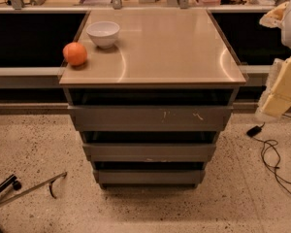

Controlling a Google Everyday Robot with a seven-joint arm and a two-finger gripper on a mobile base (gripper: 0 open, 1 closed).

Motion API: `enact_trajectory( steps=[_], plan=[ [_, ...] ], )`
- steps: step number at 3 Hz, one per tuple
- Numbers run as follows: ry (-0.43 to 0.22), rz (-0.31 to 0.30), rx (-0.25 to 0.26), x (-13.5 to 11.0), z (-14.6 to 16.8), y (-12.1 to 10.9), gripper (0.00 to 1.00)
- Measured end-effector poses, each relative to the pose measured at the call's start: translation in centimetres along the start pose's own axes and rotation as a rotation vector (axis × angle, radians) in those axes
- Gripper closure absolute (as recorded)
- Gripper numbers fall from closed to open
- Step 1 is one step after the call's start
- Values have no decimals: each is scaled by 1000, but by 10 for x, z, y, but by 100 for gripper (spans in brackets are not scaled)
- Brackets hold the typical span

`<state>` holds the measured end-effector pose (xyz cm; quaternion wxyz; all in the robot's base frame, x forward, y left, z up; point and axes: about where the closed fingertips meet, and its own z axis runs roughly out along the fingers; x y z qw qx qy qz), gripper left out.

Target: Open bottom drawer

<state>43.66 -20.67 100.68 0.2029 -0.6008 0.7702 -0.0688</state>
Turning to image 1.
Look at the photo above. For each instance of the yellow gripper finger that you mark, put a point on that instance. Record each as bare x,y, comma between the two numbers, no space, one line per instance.
274,17
276,99

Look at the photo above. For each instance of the grey bottom drawer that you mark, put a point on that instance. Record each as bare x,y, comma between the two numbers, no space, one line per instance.
149,176

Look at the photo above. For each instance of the grey drawer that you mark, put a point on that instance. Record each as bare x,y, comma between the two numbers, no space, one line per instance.
150,118
149,152
149,176

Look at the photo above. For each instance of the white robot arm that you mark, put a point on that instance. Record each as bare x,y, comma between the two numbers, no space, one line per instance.
285,40

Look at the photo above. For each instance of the grey drawer cabinet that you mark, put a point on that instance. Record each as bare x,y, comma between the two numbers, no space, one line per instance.
145,68

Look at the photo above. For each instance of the grey middle drawer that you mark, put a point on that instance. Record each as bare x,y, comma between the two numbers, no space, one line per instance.
149,152

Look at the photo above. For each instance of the grey top drawer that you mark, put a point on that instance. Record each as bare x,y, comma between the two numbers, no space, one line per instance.
150,118

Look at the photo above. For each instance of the black power adapter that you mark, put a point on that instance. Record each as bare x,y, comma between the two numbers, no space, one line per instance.
254,131

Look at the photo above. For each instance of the white bowl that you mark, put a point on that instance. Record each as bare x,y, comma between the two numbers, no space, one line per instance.
103,33

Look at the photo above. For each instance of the orange fruit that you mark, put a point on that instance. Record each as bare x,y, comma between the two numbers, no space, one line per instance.
75,53

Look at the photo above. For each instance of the black caster wheel bar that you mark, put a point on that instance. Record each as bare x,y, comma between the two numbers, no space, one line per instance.
11,180

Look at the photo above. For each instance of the metal stand leg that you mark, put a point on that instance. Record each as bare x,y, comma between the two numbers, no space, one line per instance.
48,182

